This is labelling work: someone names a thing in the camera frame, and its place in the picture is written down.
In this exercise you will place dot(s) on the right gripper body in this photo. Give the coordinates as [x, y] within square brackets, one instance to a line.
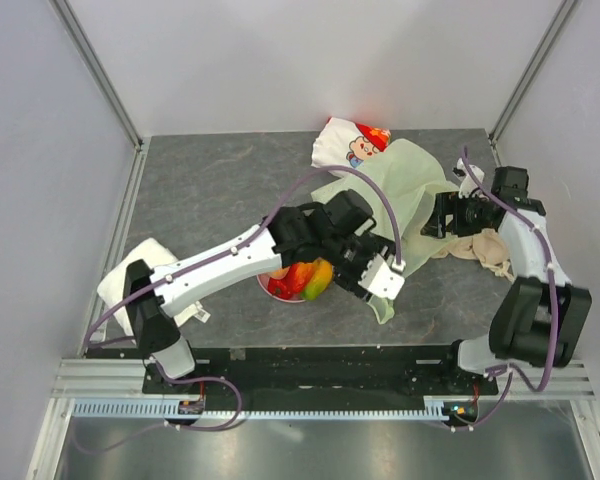
[468, 213]

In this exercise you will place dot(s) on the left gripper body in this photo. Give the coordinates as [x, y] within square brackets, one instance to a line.
[352, 256]

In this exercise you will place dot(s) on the fake mango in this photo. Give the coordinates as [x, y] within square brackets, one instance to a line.
[320, 280]

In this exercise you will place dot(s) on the green avocado print plastic bag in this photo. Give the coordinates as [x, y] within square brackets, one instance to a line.
[410, 178]

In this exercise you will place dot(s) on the fake red bell pepper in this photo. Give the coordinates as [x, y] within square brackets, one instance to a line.
[298, 276]

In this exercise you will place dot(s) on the fake peach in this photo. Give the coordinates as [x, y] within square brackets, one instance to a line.
[280, 273]

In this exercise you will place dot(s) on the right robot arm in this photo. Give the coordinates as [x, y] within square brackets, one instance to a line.
[542, 315]

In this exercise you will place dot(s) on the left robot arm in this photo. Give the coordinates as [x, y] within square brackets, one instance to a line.
[339, 232]

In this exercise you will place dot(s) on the white red cartoon bag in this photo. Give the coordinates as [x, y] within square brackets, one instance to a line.
[346, 143]

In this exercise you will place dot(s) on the beige crumpled cloth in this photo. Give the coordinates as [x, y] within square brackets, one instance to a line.
[486, 247]

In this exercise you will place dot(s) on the pink plate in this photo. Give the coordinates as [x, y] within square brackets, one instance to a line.
[278, 290]

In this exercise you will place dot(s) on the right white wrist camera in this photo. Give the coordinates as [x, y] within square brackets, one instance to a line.
[470, 176]

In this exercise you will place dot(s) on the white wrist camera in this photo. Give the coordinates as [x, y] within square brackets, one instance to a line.
[470, 176]
[383, 278]

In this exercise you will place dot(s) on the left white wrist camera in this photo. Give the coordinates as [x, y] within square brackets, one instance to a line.
[383, 278]

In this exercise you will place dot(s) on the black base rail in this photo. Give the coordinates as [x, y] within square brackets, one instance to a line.
[417, 370]

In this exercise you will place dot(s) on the slotted cable duct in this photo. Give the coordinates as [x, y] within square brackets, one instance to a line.
[177, 410]

